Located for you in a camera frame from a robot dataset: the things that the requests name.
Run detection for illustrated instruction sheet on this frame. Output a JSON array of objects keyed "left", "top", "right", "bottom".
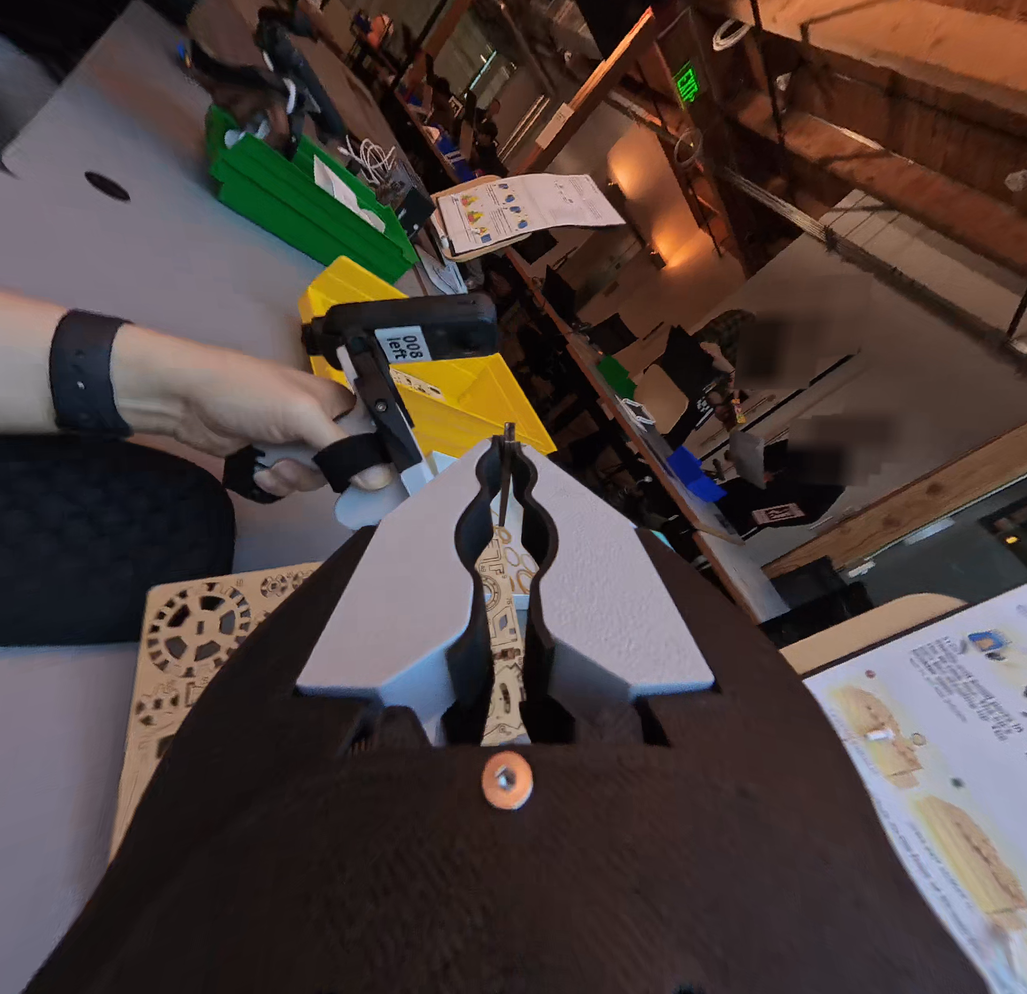
[
  {"left": 437, "top": 173, "right": 627, "bottom": 259},
  {"left": 802, "top": 583, "right": 1027, "bottom": 994}
]

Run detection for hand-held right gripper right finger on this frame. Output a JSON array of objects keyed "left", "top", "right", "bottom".
[{"left": 512, "top": 439, "right": 715, "bottom": 745}]

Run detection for green plastic bin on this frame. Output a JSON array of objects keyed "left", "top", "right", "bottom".
[{"left": 206, "top": 102, "right": 420, "bottom": 286}]

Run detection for black wrist band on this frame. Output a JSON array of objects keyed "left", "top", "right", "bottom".
[{"left": 50, "top": 310, "right": 135, "bottom": 439}]

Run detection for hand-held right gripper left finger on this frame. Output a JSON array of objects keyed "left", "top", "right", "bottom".
[{"left": 297, "top": 439, "right": 510, "bottom": 746}]

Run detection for blue plastic bin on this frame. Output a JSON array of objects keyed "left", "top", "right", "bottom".
[{"left": 666, "top": 446, "right": 728, "bottom": 504}]

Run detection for plywood parts sheet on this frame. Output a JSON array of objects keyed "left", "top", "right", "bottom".
[{"left": 108, "top": 529, "right": 534, "bottom": 859}]

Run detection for yellow plastic bin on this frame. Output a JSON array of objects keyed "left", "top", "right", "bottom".
[{"left": 299, "top": 255, "right": 557, "bottom": 459}]

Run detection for person's left hand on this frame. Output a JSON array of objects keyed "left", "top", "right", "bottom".
[{"left": 120, "top": 328, "right": 396, "bottom": 499}]

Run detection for grey desk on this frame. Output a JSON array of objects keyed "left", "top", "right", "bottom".
[{"left": 0, "top": 0, "right": 434, "bottom": 994}]

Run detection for black office chair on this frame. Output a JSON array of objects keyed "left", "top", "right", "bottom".
[{"left": 0, "top": 435, "right": 236, "bottom": 648}]

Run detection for black tool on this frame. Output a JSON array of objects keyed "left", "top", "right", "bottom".
[{"left": 180, "top": 3, "right": 346, "bottom": 157}]

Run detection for white cables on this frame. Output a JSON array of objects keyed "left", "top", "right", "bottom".
[{"left": 341, "top": 136, "right": 398, "bottom": 189}]

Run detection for person's left forearm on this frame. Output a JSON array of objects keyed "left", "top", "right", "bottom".
[{"left": 0, "top": 288, "right": 65, "bottom": 435}]

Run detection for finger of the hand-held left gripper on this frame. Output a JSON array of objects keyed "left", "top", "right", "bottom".
[{"left": 398, "top": 449, "right": 441, "bottom": 499}]

